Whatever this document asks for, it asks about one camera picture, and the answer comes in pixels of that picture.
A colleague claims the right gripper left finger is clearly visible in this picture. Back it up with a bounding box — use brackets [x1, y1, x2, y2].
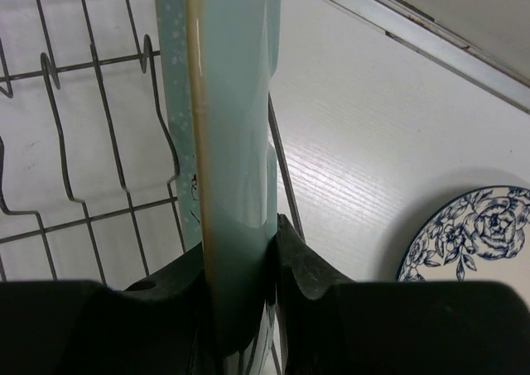
[1, 246, 215, 374]

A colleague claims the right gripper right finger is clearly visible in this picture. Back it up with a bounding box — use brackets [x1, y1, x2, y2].
[272, 215, 529, 374]

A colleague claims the light green rectangular plate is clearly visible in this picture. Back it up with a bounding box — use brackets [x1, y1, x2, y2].
[155, 0, 281, 374]

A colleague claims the blue floral round plate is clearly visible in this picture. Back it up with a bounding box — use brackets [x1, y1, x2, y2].
[396, 185, 529, 282]

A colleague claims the grey wire dish rack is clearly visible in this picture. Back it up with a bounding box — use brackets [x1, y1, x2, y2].
[0, 0, 306, 283]

